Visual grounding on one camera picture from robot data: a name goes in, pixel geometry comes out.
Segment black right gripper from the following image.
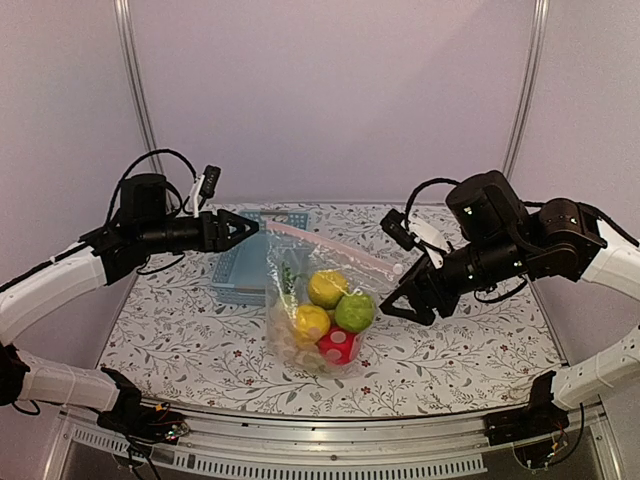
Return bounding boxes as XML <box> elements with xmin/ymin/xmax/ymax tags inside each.
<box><xmin>379</xmin><ymin>234</ymin><xmax>530</xmax><ymax>325</ymax></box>

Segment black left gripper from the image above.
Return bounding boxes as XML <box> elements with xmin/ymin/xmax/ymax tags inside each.
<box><xmin>139</xmin><ymin>207</ymin><xmax>259</xmax><ymax>255</ymax></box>

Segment blue plastic basket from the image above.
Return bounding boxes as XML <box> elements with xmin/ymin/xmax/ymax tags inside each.
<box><xmin>212</xmin><ymin>210</ymin><xmax>309</xmax><ymax>306</ymax></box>

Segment white radish toy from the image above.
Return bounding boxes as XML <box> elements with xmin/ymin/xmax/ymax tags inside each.
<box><xmin>278</xmin><ymin>261</ymin><xmax>310</xmax><ymax>300</ymax></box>

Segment red apple toy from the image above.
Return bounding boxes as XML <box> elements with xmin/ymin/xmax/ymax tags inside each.
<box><xmin>316</xmin><ymin>326</ymin><xmax>361</xmax><ymax>366</ymax></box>

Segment yellow lemon toy top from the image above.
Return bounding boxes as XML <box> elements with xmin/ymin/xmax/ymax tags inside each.
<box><xmin>307</xmin><ymin>270</ymin><xmax>349</xmax><ymax>310</ymax></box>

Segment yellow lemon toy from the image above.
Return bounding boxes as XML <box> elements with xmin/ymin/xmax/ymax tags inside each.
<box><xmin>293</xmin><ymin>304</ymin><xmax>331</xmax><ymax>344</ymax></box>
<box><xmin>307</xmin><ymin>270</ymin><xmax>349</xmax><ymax>310</ymax></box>

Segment clear zip top bag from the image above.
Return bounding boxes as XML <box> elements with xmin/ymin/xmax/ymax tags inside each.
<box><xmin>265</xmin><ymin>221</ymin><xmax>402</xmax><ymax>378</ymax></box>

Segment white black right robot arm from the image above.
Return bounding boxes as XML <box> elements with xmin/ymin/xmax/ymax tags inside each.
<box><xmin>380</xmin><ymin>170</ymin><xmax>639</xmax><ymax>326</ymax></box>

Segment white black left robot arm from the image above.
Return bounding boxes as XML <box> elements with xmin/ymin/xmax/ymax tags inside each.
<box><xmin>1</xmin><ymin>166</ymin><xmax>259</xmax><ymax>434</ymax></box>

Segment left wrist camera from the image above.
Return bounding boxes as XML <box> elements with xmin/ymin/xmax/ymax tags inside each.
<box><xmin>182</xmin><ymin>165</ymin><xmax>221</xmax><ymax>218</ymax></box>

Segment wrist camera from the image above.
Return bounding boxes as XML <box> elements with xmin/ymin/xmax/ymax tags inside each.
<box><xmin>379</xmin><ymin>208</ymin><xmax>454</xmax><ymax>266</ymax></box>
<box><xmin>182</xmin><ymin>165</ymin><xmax>221</xmax><ymax>218</ymax></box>

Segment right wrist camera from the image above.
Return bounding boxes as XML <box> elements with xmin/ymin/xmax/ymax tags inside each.
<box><xmin>379</xmin><ymin>208</ymin><xmax>454</xmax><ymax>266</ymax></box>

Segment front aluminium rail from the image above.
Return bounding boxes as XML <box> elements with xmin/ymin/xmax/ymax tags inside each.
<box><xmin>44</xmin><ymin>402</ymin><xmax>624</xmax><ymax>479</ymax></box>

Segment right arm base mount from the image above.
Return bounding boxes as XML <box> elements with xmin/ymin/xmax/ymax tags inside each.
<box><xmin>483</xmin><ymin>406</ymin><xmax>569</xmax><ymax>470</ymax></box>

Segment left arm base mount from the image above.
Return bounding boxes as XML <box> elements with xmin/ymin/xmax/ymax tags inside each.
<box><xmin>97</xmin><ymin>368</ymin><xmax>190</xmax><ymax>445</ymax></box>

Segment left aluminium frame post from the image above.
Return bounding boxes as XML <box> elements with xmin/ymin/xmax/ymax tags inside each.
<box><xmin>113</xmin><ymin>0</ymin><xmax>157</xmax><ymax>151</ymax></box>

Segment aluminium frame post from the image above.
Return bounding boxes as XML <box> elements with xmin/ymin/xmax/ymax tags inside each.
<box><xmin>113</xmin><ymin>0</ymin><xmax>157</xmax><ymax>151</ymax></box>
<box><xmin>502</xmin><ymin>0</ymin><xmax>550</xmax><ymax>180</ymax></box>

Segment right aluminium frame post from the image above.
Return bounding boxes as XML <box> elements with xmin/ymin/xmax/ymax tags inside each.
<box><xmin>502</xmin><ymin>0</ymin><xmax>550</xmax><ymax>180</ymax></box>

